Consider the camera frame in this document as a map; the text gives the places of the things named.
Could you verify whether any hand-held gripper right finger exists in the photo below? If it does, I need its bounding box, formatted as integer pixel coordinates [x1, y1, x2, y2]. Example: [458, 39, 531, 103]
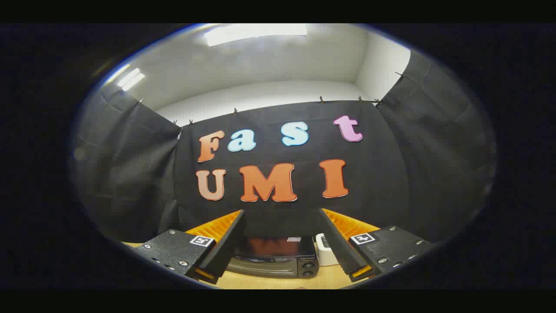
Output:
[318, 208, 435, 283]

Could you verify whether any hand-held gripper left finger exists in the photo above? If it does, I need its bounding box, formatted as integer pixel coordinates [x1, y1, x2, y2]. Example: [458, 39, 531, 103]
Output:
[134, 210, 246, 285]

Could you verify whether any black toaster oven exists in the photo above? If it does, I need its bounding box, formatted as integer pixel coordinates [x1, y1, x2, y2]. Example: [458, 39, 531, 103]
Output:
[226, 236, 320, 279]

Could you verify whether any white bread toaster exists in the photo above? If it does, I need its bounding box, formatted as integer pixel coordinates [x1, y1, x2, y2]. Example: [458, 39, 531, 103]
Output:
[315, 233, 339, 266]

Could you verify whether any black backdrop cloth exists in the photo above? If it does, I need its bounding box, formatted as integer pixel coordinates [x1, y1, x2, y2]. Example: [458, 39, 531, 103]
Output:
[72, 50, 498, 244]

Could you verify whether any small ceiling light panel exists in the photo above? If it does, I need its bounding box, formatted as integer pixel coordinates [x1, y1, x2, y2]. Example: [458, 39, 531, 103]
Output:
[116, 67, 146, 92]

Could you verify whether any long ceiling light panel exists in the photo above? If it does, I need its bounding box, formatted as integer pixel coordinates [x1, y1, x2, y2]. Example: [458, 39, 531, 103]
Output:
[204, 24, 308, 47]

